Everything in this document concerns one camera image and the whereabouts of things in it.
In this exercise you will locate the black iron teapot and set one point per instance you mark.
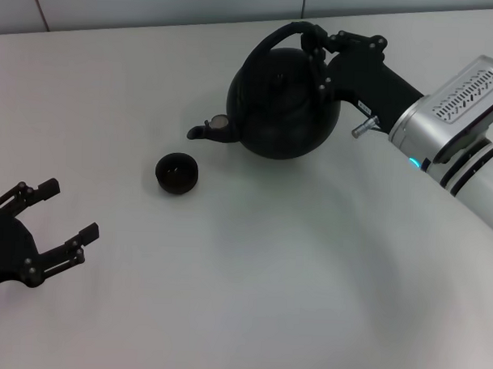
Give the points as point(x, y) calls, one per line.
point(281, 125)

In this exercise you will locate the dark brown teacup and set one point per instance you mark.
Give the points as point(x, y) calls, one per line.
point(177, 174)

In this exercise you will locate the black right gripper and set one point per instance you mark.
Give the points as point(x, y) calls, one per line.
point(367, 79)

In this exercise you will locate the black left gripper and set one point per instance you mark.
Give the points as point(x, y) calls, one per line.
point(9, 249)

